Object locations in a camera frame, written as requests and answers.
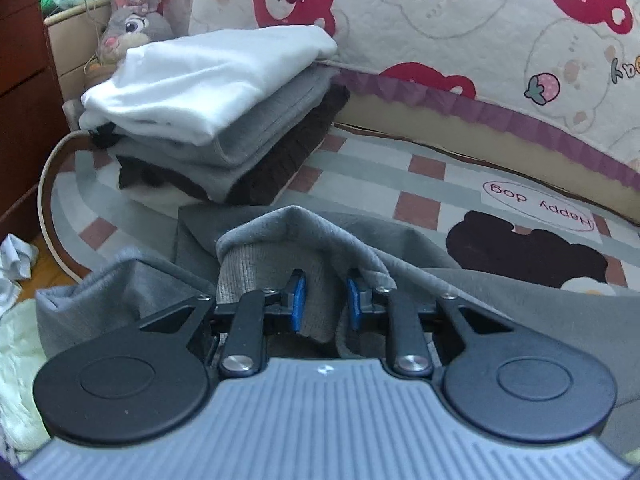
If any dark brown folded garment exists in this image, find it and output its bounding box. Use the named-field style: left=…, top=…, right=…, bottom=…
left=117, top=84, right=351, bottom=207

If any grey plush rabbit toy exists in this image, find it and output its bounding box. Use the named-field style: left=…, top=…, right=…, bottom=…
left=82, top=0, right=176, bottom=88

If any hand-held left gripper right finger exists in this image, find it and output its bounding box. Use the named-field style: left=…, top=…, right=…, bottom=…
left=346, top=268, right=516, bottom=379

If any wooden cabinet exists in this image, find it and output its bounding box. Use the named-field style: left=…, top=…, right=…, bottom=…
left=0, top=0, right=68, bottom=246

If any bear print quilt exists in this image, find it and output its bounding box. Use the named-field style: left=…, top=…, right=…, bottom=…
left=187, top=0, right=640, bottom=191

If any white folded garment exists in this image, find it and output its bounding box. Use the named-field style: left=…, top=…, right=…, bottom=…
left=80, top=25, right=339, bottom=146

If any grey sweatshirt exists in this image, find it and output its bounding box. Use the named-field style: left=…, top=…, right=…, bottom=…
left=35, top=204, right=640, bottom=461

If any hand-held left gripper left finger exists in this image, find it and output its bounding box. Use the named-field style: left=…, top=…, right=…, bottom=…
left=137, top=269, right=308, bottom=380

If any checkered rug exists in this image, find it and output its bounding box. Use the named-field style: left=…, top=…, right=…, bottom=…
left=37, top=120, right=640, bottom=296

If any grey folded garment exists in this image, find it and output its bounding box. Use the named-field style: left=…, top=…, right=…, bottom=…
left=107, top=65, right=336, bottom=202

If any light green cloth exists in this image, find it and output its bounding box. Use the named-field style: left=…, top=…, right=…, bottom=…
left=0, top=300, right=51, bottom=451

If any white crumpled cloth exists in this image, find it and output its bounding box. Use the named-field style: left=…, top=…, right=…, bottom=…
left=0, top=232, right=38, bottom=311

